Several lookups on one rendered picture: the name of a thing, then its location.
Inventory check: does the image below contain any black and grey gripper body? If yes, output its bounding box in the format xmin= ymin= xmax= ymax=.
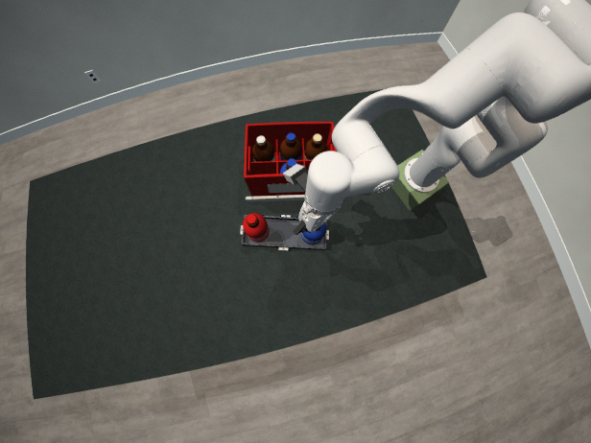
xmin=298 ymin=201 xmax=338 ymax=233

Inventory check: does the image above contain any blue bottle with brown band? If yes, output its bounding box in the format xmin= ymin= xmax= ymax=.
xmin=301 ymin=223 xmax=326 ymax=245

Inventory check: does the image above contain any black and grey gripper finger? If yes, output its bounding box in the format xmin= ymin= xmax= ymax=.
xmin=294 ymin=221 xmax=311 ymax=234

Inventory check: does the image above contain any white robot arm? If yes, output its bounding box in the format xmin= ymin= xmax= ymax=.
xmin=283 ymin=0 xmax=591 ymax=216

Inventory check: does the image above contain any red bottle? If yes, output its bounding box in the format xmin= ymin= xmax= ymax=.
xmin=243 ymin=213 xmax=270 ymax=243

